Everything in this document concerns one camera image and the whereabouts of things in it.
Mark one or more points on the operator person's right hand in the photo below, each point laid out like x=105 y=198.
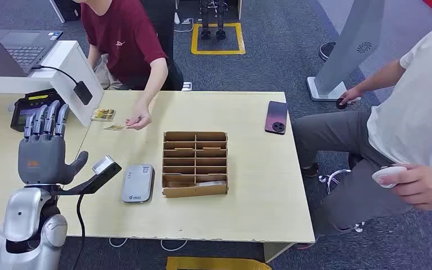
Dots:
x=350 y=96

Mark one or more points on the operator person's left hand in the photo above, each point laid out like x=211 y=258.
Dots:
x=424 y=186

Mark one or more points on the customer person's left hand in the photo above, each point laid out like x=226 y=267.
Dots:
x=139 y=119

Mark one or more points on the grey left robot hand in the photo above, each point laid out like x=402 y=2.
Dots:
x=41 y=160

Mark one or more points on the black round controller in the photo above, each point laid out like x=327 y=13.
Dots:
x=341 y=104

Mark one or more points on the ID card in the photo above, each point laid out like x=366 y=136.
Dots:
x=113 y=128

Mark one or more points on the white handheld controller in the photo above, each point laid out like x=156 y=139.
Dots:
x=385 y=173

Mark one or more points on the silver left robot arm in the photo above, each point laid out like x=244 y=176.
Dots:
x=22 y=216

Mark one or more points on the operator person's right forearm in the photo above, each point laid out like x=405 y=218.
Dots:
x=380 y=79

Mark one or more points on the customer person's right forearm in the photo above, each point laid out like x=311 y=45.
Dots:
x=93 y=56

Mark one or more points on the customer person's left forearm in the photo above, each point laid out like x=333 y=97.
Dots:
x=152 y=85

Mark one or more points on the gold card pack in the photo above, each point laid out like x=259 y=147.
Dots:
x=103 y=114

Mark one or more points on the grey card reader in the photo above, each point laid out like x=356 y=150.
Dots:
x=137 y=184

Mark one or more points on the operator person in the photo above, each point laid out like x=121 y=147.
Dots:
x=417 y=111

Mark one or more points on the customer person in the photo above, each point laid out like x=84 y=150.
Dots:
x=126 y=37

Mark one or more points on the cardboard slotted card organizer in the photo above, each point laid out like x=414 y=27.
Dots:
x=194 y=192

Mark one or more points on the white card in organizer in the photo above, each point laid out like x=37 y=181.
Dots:
x=210 y=183

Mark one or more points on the round dark floor disc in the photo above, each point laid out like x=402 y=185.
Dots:
x=326 y=50

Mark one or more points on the grey kiosk stand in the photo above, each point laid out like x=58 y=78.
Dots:
x=350 y=41

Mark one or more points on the black payment terminal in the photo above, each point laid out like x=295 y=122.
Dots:
x=20 y=106

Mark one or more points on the black power adapter brick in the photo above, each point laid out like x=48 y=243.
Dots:
x=83 y=93

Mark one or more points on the dark purple smartphone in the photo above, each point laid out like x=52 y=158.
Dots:
x=276 y=116

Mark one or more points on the chrome stool base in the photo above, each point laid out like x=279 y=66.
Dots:
x=335 y=173

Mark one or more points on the white desk riser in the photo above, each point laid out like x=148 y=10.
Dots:
x=67 y=59

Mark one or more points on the black office chair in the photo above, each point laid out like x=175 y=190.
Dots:
x=164 y=22

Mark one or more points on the background humanoid robot legs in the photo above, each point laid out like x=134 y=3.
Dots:
x=205 y=33

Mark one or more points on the grey laptop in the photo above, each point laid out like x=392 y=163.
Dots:
x=26 y=52

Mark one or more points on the white power strip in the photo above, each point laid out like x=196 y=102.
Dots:
x=187 y=21

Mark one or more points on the black cabinet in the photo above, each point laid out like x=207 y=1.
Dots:
x=67 y=9

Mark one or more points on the cream table leg panel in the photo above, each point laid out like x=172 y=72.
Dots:
x=277 y=251

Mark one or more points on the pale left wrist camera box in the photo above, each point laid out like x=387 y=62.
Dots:
x=103 y=164

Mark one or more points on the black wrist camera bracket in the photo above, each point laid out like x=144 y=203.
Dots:
x=96 y=180

